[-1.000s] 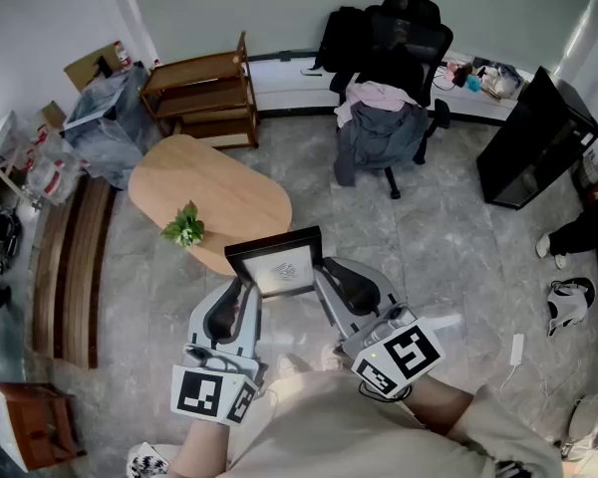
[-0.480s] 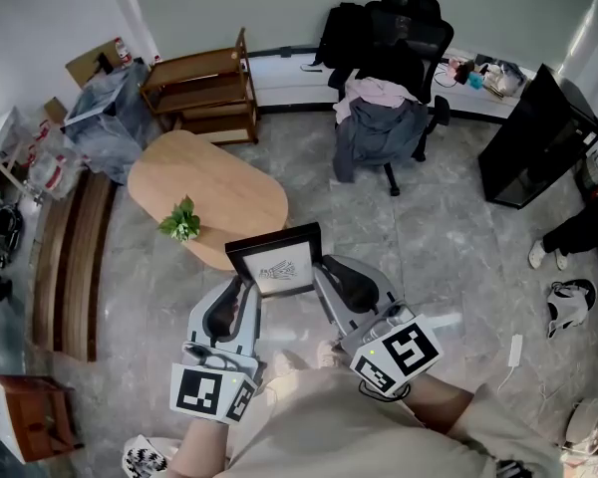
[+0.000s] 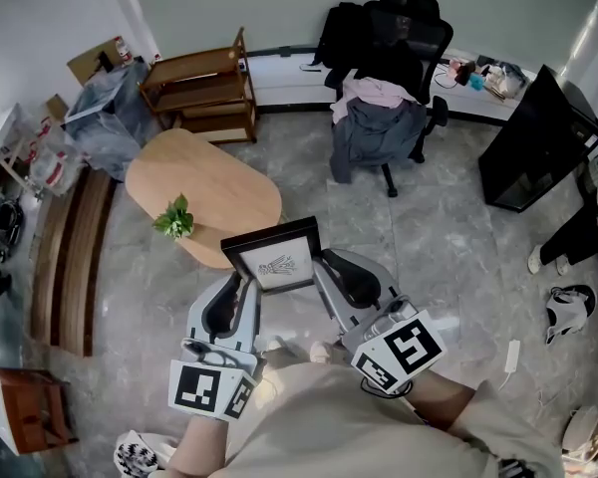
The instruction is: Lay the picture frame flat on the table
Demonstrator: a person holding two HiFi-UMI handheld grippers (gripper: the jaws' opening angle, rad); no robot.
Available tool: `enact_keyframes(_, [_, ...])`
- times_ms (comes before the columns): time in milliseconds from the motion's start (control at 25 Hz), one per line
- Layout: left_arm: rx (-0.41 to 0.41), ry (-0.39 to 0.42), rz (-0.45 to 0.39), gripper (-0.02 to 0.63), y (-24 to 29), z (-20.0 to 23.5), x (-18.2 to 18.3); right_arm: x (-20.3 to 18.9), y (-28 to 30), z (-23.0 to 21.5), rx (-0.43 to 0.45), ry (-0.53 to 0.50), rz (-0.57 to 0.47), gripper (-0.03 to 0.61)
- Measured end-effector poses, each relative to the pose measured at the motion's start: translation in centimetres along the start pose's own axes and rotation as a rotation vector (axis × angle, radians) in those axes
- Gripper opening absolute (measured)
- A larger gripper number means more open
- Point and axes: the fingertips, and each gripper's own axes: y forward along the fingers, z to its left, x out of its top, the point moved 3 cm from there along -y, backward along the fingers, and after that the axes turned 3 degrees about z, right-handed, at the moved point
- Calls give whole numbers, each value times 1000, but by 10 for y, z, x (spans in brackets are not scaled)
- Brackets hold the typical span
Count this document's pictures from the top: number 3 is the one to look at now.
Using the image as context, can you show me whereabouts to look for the wooden shelf rack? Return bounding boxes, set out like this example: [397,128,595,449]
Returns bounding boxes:
[138,26,259,145]

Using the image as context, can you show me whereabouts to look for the pink object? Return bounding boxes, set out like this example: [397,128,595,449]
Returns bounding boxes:
[447,57,475,87]

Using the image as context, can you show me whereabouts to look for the white plastic bag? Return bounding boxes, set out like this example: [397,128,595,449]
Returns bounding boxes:
[483,61,528,102]

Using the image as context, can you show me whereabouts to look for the red white bottle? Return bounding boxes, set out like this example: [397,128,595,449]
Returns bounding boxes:
[113,36,134,65]

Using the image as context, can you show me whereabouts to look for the black picture frame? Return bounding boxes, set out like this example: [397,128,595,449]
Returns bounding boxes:
[220,216,322,297]

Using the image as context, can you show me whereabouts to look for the white black bag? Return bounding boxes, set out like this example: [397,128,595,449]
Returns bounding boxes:
[544,284,598,347]

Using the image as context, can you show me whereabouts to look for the cardboard box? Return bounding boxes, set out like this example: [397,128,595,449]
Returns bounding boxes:
[66,35,131,88]

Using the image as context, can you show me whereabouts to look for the brown wooden box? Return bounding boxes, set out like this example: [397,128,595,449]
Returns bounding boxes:
[0,365,80,456]

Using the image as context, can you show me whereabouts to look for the black wheeled frame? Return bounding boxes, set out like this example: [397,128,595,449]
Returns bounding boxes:
[0,194,26,263]

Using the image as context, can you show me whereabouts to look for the oval wooden table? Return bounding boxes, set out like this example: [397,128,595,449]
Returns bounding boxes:
[124,127,283,271]

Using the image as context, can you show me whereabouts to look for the long white ledge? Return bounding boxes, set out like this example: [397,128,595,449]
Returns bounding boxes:
[245,46,538,122]

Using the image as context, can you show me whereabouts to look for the grey garment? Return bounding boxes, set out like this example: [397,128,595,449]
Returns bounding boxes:
[329,96,429,185]

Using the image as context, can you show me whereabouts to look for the red white plastic bags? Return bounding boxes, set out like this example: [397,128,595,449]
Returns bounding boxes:
[28,116,85,198]

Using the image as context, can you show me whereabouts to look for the black backpack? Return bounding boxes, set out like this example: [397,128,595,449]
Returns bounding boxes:
[312,1,369,69]

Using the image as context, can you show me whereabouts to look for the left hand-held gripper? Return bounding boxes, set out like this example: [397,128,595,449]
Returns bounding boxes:
[167,271,268,423]

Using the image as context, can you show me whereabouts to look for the long wooden bench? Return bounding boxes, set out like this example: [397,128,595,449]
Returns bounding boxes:
[29,165,119,359]

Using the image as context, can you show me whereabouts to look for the pink garment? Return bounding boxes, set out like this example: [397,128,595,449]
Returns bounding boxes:
[330,78,418,124]

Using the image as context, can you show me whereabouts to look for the person's right forearm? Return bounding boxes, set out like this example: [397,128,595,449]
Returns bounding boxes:
[407,364,479,433]

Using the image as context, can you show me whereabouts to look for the white round appliance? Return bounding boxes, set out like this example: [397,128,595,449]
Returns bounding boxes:
[561,399,598,468]

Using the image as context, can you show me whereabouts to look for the black cabinet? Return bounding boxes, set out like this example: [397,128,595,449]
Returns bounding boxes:
[477,64,598,214]

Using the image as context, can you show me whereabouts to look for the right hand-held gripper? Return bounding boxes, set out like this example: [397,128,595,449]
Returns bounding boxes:
[311,247,449,398]

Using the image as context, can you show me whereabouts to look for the small green potted plant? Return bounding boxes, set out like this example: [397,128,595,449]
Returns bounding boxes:
[151,193,196,241]

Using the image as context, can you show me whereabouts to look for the person's beige shirt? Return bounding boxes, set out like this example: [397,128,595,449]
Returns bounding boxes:
[222,359,565,478]

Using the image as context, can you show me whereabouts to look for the black white patterned slipper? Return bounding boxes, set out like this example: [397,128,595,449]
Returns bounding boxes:
[114,428,161,478]

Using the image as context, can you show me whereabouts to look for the person's left forearm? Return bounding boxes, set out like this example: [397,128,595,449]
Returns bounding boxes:
[164,412,231,478]

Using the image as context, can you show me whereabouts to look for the white power strip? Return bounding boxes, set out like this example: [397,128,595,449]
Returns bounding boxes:
[497,340,522,392]

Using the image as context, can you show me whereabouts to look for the black office chair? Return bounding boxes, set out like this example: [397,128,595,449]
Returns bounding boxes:
[323,0,455,199]

